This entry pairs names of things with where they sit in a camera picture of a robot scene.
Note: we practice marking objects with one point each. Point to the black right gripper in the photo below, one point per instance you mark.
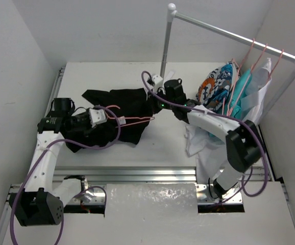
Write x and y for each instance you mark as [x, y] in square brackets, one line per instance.
[154, 108]

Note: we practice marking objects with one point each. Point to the colourful patterned shirt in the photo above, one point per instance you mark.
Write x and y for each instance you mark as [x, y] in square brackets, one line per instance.
[215, 89]

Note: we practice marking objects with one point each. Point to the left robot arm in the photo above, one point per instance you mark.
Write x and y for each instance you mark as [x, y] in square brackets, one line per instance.
[38, 202]

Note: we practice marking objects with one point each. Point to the teal shirt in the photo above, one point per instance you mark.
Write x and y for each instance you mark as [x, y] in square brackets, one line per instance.
[237, 113]

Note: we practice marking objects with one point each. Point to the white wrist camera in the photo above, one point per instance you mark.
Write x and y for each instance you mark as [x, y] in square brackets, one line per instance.
[155, 82]
[96, 117]

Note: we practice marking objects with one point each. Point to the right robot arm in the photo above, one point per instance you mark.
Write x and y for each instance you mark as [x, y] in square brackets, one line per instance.
[242, 141]

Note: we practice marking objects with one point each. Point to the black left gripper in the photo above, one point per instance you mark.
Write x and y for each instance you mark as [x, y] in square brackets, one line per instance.
[87, 122]

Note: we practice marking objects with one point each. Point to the white clothes rack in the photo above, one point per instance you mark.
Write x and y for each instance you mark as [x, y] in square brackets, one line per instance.
[172, 13]

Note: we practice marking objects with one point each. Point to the black shirt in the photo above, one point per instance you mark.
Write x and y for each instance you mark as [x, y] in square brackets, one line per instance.
[132, 110]

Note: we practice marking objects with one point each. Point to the white shirt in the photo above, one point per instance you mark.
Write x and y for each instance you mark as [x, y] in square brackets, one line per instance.
[210, 151]

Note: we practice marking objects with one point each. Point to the aluminium rail frame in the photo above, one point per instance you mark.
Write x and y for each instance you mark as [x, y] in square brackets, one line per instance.
[152, 197]

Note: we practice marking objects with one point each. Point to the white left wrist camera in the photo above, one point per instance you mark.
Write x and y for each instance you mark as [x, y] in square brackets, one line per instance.
[96, 117]

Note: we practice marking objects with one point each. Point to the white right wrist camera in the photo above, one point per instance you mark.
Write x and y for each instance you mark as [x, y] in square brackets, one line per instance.
[155, 82]

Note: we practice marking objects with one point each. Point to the pink wire hanger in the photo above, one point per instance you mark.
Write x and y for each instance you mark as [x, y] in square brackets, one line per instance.
[238, 93]
[235, 84]
[124, 121]
[274, 67]

